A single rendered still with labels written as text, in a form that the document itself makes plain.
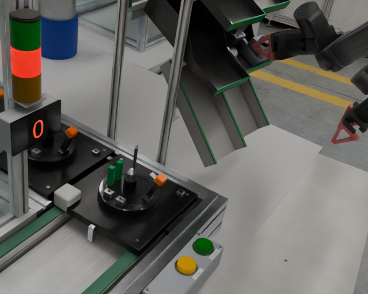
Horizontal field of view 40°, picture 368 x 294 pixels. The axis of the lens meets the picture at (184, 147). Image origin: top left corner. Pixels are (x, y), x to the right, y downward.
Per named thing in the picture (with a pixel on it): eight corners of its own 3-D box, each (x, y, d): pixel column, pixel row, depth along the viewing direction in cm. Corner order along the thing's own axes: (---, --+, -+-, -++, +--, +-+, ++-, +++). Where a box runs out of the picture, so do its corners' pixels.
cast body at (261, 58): (263, 65, 135) (278, 48, 130) (253, 68, 132) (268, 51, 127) (245, 42, 137) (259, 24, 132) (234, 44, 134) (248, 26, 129)
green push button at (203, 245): (214, 249, 110) (216, 242, 109) (205, 260, 107) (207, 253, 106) (199, 240, 111) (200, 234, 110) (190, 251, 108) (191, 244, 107)
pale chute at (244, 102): (258, 128, 148) (270, 124, 145) (231, 143, 139) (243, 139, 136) (219, 40, 146) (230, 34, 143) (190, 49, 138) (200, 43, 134)
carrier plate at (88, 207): (197, 200, 123) (198, 193, 122) (138, 257, 105) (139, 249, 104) (119, 158, 132) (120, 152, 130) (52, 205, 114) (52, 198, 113)
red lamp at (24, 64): (47, 72, 89) (47, 46, 86) (25, 81, 85) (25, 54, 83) (27, 62, 91) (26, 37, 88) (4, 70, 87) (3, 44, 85)
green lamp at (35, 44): (47, 46, 86) (47, 18, 84) (25, 53, 83) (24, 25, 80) (26, 36, 88) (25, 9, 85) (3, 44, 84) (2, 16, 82)
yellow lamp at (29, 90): (47, 96, 92) (47, 72, 89) (26, 106, 88) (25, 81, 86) (27, 86, 94) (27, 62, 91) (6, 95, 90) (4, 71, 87)
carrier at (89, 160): (114, 156, 132) (118, 116, 125) (47, 202, 114) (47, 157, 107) (47, 120, 141) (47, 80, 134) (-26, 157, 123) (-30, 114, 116)
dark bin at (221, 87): (245, 82, 126) (261, 63, 121) (212, 97, 117) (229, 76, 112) (179, 2, 132) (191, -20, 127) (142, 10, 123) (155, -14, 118)
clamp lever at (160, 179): (153, 197, 114) (167, 178, 109) (148, 201, 113) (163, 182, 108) (142, 186, 115) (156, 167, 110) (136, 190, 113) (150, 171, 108)
